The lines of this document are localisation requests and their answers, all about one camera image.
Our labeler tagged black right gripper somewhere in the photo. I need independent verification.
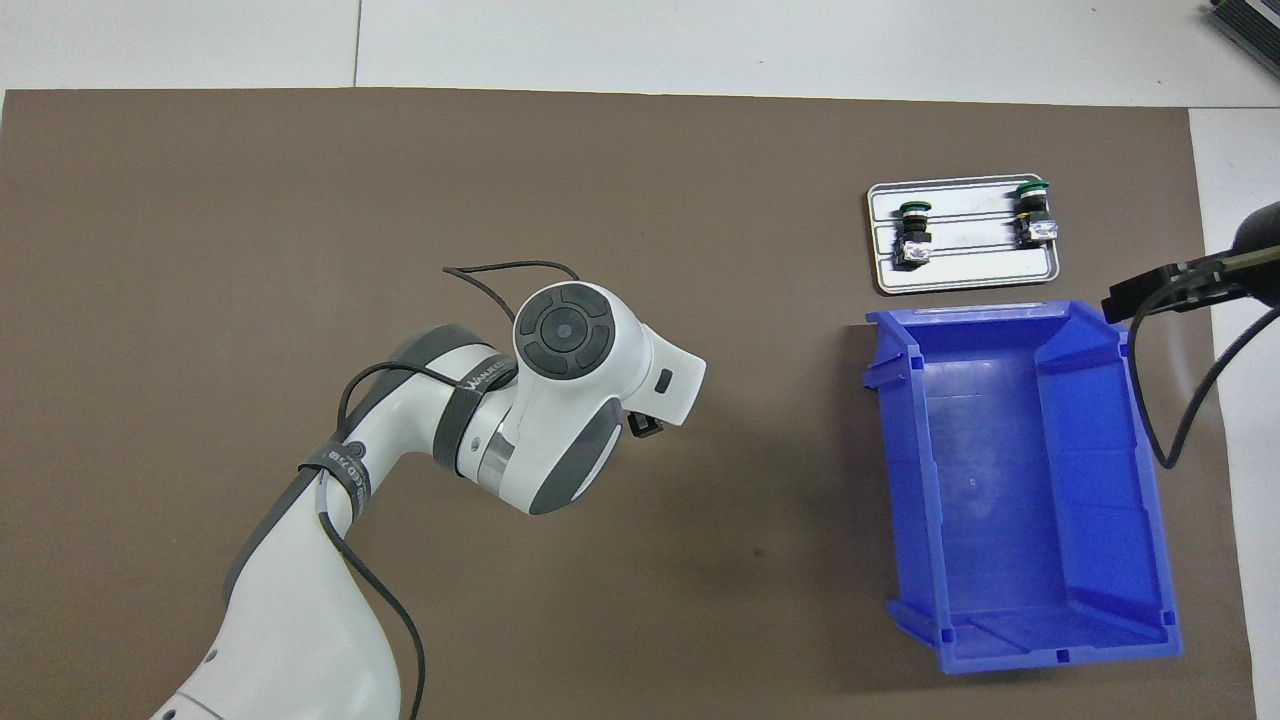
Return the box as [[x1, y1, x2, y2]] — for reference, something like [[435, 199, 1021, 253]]
[[1102, 200, 1280, 323]]

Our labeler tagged grey metal tray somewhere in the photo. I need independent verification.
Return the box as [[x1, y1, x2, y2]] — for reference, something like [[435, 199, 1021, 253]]
[[866, 175, 1061, 297]]

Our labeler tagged blue plastic storage bin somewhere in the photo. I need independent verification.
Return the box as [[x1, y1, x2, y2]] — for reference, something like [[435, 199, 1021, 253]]
[[862, 298, 1184, 676]]

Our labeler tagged grey ribbed metal device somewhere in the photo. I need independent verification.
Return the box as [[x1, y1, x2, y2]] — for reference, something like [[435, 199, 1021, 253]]
[[1205, 0, 1280, 76]]

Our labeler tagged brown table mat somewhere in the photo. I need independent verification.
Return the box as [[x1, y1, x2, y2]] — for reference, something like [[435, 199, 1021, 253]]
[[0, 88, 1259, 720]]

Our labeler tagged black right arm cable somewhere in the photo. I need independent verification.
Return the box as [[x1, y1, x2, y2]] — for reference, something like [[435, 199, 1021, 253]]
[[1128, 290, 1280, 469]]

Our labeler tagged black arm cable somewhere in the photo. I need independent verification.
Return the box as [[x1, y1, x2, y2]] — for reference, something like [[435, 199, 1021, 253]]
[[318, 260, 583, 720], [1128, 290, 1280, 469]]

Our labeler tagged green push button switch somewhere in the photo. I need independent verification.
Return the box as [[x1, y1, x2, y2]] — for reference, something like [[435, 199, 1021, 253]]
[[1012, 180, 1059, 248], [895, 200, 934, 269]]

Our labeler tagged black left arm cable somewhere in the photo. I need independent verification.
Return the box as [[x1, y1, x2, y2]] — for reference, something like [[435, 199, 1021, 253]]
[[318, 260, 583, 720]]

